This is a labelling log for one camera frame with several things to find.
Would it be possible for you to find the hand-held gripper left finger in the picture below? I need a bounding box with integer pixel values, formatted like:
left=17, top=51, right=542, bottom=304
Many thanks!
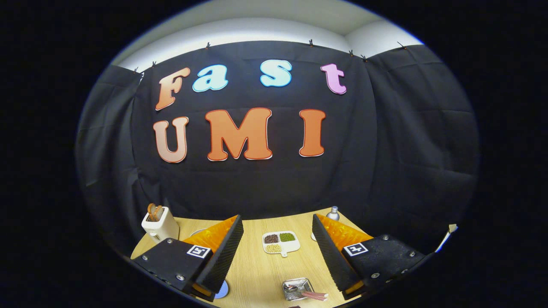
left=132, top=214, right=244, bottom=302

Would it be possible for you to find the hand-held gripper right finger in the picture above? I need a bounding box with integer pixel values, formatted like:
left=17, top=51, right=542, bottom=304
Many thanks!
left=311, top=213, right=429, bottom=301

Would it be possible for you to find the spoon with red checked handle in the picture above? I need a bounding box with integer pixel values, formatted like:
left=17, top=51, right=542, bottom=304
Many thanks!
left=286, top=284, right=329, bottom=298

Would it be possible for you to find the white divided dish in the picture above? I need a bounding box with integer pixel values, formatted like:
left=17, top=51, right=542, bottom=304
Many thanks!
left=262, top=231, right=301, bottom=258

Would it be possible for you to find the white toaster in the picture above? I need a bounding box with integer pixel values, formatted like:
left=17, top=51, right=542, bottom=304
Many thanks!
left=141, top=205, right=180, bottom=243

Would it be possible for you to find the metal wire cutlery basket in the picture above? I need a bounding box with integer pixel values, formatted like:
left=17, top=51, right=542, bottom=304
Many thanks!
left=283, top=278, right=314, bottom=301

